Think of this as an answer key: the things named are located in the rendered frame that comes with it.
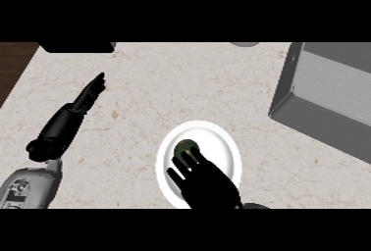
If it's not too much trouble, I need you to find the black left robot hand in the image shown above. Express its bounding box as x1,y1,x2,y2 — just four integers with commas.
25,72,108,163

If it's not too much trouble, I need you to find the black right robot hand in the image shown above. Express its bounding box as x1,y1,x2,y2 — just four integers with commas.
165,147,244,210

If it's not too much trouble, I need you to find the dark green cupcake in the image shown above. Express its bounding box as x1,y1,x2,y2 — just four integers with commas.
173,138,201,159

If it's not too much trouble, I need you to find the white oval plate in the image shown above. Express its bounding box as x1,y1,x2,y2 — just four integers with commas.
155,120,244,210

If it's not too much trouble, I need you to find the grey box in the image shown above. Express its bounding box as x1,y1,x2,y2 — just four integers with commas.
267,41,371,165

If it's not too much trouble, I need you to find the black appliance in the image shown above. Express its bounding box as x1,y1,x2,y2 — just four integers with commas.
37,41,117,54

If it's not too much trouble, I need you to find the grey round object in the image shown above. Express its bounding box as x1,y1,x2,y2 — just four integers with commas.
227,41,261,48

